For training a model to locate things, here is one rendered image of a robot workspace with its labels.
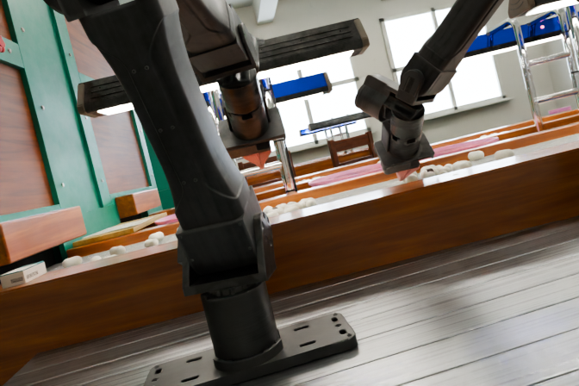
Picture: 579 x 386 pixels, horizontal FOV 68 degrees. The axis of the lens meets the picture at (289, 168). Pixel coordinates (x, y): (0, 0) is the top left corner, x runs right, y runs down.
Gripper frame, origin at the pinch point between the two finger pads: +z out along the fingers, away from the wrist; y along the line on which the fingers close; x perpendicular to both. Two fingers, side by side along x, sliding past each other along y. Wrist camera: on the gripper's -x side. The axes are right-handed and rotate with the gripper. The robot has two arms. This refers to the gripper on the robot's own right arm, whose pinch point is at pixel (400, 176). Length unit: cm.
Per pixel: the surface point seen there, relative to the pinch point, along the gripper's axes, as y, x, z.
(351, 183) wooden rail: 8.2, -8.5, 10.5
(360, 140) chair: -48, -176, 193
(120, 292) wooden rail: 50, 21, -20
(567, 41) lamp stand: -74, -46, 18
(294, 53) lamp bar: 15.5, -23.4, -19.0
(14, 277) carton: 66, 15, -21
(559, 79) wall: -409, -362, 387
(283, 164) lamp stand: 22.9, -18.8, 9.4
